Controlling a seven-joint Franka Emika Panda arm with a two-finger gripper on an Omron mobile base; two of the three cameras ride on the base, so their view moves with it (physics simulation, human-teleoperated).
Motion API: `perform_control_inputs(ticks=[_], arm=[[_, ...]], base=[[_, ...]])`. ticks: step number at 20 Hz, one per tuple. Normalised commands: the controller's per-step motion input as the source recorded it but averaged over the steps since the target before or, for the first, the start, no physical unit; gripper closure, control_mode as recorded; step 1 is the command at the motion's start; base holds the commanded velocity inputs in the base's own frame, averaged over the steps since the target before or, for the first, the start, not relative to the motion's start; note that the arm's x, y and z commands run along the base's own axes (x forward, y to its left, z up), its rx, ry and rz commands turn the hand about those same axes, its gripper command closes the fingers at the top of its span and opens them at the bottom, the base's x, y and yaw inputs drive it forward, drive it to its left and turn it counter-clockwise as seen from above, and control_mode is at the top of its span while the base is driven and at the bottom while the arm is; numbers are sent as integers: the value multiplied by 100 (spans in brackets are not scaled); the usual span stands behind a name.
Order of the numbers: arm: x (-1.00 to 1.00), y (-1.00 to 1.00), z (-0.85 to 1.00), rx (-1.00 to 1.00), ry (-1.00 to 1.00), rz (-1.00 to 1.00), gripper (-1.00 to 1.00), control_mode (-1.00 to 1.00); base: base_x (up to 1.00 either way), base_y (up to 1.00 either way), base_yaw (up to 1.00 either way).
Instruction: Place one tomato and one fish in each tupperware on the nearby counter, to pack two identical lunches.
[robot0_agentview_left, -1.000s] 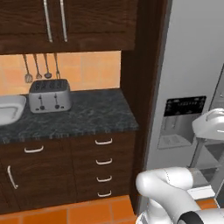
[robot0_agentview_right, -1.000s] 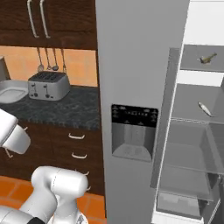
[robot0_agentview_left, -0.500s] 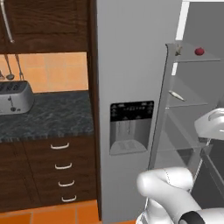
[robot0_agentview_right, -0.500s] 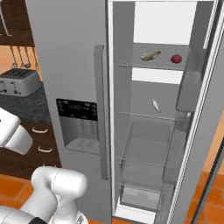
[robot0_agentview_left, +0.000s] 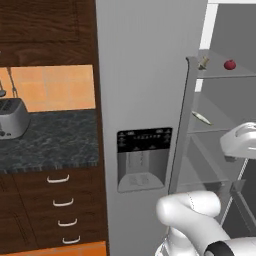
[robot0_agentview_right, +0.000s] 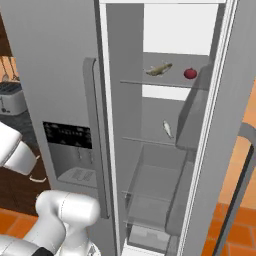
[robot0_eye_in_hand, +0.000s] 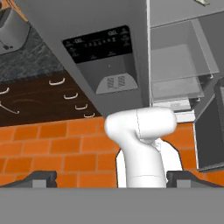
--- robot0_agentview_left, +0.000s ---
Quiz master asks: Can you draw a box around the pale grey fish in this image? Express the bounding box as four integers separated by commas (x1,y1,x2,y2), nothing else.
191,110,213,127

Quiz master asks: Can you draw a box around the brown fish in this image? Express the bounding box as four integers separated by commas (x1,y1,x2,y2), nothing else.
197,56,211,71

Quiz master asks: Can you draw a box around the red tomato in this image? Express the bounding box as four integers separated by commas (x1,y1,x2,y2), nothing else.
223,59,237,71

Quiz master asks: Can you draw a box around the grey plain fridge door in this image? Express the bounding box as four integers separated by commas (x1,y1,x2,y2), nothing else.
167,55,201,196

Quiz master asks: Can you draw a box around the grey fridge door with dispenser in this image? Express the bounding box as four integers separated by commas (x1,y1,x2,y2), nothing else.
94,0,210,256

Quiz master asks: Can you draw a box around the dark wood drawer front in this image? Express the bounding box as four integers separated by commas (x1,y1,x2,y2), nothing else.
34,229,109,250
19,190,105,215
27,210,107,234
12,166,103,196

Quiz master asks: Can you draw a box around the glass fridge shelf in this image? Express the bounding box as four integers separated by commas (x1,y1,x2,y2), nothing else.
187,92,256,135
175,133,234,188
195,49,256,80

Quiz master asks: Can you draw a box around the grey metal toaster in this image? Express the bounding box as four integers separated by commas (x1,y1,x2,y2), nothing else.
0,97,32,141

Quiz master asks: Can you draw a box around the hanging metal whisk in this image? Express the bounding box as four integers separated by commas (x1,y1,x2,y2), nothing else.
6,66,20,99

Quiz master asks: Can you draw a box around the hanging metal ladle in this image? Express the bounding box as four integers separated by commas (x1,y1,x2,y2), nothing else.
0,75,7,98

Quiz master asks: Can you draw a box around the grey fridge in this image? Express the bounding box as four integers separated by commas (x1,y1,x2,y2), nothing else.
167,0,256,238

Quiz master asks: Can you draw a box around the dark wood base cupboard door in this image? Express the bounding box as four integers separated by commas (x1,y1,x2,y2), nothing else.
0,173,39,256

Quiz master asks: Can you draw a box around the white drawer handle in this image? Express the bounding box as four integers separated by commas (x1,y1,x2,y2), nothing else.
46,173,71,185
52,197,75,208
57,218,79,228
61,235,82,245

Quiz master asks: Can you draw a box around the dark wood wall cupboard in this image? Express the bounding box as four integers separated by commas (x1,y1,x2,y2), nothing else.
0,0,98,67

